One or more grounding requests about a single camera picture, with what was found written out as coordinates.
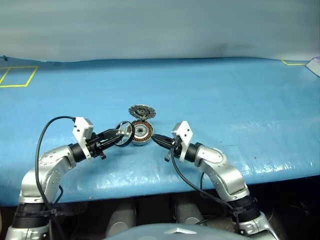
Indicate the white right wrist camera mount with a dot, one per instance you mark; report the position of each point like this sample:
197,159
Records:
185,132

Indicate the silver motor cover circuit board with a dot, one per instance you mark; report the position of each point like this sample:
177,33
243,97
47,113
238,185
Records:
142,111

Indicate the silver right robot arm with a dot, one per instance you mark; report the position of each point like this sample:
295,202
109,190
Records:
217,162

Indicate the yellow tape grid marking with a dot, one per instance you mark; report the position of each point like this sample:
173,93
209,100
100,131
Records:
32,76

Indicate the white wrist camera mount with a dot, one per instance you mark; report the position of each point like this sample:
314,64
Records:
81,128
185,132

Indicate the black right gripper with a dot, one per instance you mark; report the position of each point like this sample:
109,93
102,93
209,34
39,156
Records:
175,148

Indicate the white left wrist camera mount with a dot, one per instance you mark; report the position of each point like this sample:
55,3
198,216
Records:
81,128

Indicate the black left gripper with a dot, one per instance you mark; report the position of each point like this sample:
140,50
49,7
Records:
96,147

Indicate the small dark clip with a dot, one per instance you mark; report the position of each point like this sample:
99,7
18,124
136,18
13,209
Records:
4,58

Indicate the white flat object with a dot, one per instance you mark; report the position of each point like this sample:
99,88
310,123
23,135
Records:
315,66

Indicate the pale grey robot torso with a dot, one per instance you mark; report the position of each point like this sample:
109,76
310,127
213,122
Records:
172,233

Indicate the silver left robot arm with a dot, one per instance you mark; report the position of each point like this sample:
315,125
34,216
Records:
50,162

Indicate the silver motor base copper windings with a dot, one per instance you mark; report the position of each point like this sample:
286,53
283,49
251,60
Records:
147,132

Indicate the dark grey rounded shape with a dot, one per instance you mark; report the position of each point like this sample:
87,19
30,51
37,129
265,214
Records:
122,217
187,212

